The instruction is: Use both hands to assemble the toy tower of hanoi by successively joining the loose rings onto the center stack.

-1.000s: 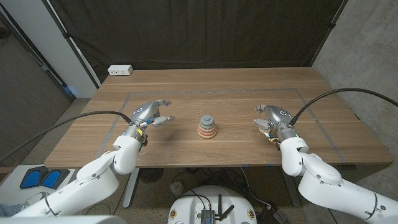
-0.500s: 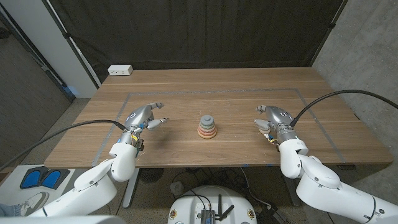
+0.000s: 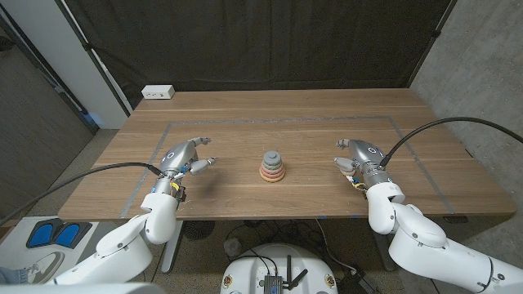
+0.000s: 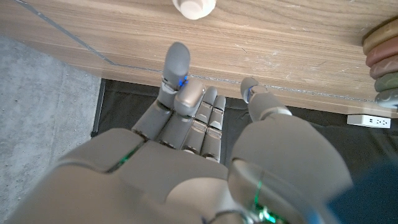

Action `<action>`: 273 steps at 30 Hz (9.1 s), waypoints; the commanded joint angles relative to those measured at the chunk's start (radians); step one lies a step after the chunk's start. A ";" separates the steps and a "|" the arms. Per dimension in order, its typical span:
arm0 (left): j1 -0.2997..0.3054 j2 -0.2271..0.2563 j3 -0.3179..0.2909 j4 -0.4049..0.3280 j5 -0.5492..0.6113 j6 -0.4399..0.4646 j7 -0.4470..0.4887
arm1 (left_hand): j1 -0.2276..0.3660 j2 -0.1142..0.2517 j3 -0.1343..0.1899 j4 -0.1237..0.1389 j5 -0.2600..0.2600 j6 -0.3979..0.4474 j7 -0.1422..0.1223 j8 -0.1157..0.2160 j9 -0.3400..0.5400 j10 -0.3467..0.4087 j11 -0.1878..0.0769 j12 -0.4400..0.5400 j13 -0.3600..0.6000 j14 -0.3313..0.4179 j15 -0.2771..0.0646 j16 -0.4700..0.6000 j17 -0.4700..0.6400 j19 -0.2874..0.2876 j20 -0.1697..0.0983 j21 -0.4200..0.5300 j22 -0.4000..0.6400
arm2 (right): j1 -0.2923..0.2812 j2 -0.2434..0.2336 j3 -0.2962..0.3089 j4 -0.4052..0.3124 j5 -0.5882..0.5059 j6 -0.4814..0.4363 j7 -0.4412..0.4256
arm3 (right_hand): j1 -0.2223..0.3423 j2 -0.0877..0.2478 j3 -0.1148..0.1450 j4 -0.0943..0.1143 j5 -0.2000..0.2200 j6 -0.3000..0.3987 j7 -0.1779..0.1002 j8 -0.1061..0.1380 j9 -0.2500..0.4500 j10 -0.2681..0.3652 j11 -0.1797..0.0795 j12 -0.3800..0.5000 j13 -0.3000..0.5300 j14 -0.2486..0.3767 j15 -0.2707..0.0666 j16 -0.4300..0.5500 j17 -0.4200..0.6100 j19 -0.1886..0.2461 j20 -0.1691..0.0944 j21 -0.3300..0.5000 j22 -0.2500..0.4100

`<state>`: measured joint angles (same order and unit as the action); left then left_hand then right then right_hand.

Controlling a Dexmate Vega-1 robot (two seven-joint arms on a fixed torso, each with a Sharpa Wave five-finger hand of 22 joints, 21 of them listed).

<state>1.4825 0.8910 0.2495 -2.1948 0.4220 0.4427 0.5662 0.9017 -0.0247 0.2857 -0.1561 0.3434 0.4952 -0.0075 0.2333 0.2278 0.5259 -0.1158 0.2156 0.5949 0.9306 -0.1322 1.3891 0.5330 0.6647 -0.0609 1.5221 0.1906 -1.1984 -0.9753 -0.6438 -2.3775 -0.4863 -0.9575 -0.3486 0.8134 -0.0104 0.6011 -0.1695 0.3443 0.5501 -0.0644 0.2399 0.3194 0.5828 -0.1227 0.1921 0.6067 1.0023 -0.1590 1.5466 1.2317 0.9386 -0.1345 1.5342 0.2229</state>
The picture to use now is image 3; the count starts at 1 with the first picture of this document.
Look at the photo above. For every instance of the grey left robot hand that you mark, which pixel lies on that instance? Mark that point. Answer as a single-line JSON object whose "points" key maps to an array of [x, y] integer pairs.
{"points": [[177, 157]]}

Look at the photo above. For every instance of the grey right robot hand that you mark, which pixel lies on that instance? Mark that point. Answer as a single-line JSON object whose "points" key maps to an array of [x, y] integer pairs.
{"points": [[365, 153]]}

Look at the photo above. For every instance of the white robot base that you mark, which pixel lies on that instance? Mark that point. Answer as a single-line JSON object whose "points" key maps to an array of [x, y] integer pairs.
{"points": [[249, 269]]}

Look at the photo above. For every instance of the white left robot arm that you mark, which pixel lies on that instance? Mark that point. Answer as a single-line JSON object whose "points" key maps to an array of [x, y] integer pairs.
{"points": [[122, 249]]}

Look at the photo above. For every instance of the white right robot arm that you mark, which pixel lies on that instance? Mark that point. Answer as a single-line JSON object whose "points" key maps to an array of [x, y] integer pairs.
{"points": [[425, 245]]}

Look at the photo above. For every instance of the white power strip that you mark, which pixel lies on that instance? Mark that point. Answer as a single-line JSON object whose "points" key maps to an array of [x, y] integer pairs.
{"points": [[157, 92]]}

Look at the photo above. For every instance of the black round floor object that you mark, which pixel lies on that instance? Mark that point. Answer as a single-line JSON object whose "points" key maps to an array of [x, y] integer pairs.
{"points": [[198, 228]]}

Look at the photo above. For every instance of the grey table leg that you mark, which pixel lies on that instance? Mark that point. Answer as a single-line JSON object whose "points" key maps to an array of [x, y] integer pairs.
{"points": [[382, 253]]}

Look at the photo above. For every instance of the white table leg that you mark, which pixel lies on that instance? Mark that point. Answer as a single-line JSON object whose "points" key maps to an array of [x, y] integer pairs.
{"points": [[168, 261]]}

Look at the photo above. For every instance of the grey round floor object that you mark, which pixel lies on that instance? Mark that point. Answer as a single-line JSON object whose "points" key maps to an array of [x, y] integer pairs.
{"points": [[233, 247]]}

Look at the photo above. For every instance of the black power adapter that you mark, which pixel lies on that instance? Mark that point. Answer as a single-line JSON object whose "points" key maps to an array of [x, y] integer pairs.
{"points": [[357, 281]]}

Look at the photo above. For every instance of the black backdrop stand pole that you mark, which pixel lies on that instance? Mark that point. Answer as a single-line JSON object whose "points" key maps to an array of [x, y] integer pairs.
{"points": [[435, 34], [94, 57]]}

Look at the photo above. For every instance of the black foot pedal blue pads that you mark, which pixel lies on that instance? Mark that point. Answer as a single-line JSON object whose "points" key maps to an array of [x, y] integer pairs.
{"points": [[67, 234]]}

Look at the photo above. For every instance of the black backdrop curtain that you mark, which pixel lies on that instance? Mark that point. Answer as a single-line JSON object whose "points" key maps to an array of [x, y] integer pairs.
{"points": [[261, 41]]}

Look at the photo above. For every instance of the white robot torso edge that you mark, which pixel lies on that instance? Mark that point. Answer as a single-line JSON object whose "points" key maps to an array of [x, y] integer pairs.
{"points": [[81, 289]]}

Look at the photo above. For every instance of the white sneaker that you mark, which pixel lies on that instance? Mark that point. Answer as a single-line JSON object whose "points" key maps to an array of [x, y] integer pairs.
{"points": [[45, 265]]}

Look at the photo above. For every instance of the person leg in jeans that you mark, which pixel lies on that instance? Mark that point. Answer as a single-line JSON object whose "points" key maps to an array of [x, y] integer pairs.
{"points": [[12, 275]]}

